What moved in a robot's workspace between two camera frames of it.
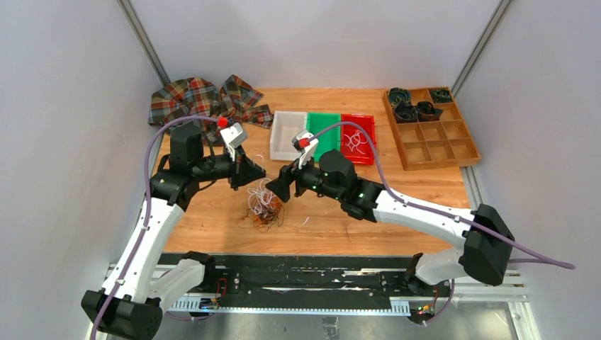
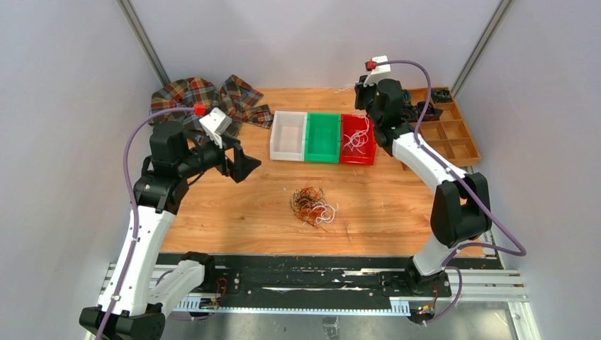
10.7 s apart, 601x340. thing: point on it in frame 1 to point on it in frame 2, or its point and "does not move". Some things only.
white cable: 260,197 to 360,137
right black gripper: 287,174 to 361,90
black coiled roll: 405,113 does not move
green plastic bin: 329,139 does not move
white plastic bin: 285,125 does not move
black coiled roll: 441,95 does not move
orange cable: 273,213 to 310,212
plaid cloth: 195,97 does not move
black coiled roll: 427,112 does not move
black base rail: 371,284 does not move
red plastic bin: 355,143 does not move
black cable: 264,214 to 302,200
